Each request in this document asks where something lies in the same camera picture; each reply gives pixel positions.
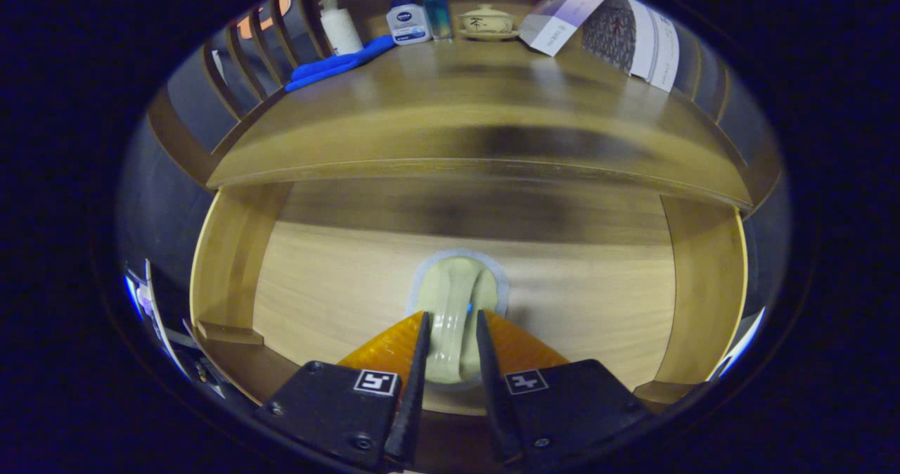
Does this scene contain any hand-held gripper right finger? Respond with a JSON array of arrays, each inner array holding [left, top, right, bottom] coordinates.
[[476, 309, 655, 474]]

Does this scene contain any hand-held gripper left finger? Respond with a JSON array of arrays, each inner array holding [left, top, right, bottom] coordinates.
[[255, 310, 432, 474]]

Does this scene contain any wooden drawer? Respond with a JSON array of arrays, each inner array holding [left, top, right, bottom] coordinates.
[[190, 179, 750, 418]]

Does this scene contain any pale green handled scrub sponge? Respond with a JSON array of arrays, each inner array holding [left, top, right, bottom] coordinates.
[[406, 249, 510, 390]]

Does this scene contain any wooden countertop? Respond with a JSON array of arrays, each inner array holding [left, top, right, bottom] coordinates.
[[207, 38, 753, 211]]

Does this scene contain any blue folded cloth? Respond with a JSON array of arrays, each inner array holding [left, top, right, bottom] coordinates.
[[284, 34, 396, 93]]

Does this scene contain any white pump bottle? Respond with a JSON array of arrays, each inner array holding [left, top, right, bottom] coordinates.
[[319, 0, 364, 56]]

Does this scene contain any plain white book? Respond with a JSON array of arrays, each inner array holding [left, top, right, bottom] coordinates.
[[626, 0, 662, 81]]

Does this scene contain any purple and white book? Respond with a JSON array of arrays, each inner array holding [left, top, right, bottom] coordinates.
[[519, 0, 616, 57]]

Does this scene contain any white lotion bottle blue cap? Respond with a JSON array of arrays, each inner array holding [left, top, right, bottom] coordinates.
[[385, 0, 432, 46]]

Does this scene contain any cream lidded tea cup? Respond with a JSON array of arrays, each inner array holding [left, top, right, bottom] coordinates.
[[457, 4, 521, 41]]

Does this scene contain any teal slim bottle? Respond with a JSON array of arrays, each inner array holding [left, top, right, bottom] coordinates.
[[421, 0, 454, 41]]

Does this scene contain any wooden slatted shelf frame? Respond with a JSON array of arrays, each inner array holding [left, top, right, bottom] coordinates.
[[148, 0, 781, 214]]

